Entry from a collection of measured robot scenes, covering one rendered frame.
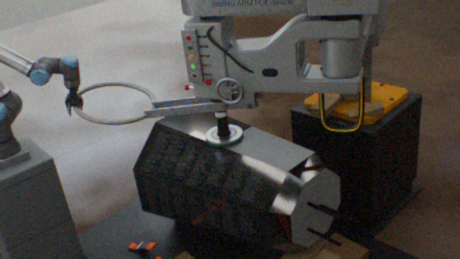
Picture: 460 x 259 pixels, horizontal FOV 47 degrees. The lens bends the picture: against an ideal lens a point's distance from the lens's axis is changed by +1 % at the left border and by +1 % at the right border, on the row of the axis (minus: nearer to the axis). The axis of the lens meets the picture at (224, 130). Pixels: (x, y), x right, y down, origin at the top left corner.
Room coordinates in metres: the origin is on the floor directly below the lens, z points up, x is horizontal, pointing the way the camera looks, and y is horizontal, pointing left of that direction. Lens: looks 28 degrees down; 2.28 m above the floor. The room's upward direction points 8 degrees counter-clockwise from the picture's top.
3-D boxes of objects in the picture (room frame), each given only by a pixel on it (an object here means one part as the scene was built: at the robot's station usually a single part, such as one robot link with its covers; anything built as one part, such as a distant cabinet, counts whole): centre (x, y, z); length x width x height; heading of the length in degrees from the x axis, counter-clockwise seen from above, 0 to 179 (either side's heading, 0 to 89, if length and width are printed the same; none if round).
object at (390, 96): (3.00, -0.86, 0.76); 0.49 x 0.49 x 0.05; 42
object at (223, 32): (2.61, -0.07, 1.30); 0.36 x 0.22 x 0.45; 69
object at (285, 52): (2.48, -0.36, 1.28); 0.74 x 0.23 x 0.49; 69
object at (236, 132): (2.64, 0.00, 0.83); 0.21 x 0.21 x 0.01
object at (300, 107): (3.00, -0.86, 0.37); 0.66 x 0.66 x 0.74; 42
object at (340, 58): (2.40, -0.61, 1.32); 0.19 x 0.19 x 0.20
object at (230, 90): (2.48, -0.07, 1.18); 0.15 x 0.10 x 0.15; 69
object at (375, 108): (2.76, -0.84, 0.80); 0.20 x 0.10 x 0.05; 90
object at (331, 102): (2.87, -0.64, 0.81); 0.20 x 0.10 x 0.05; 140
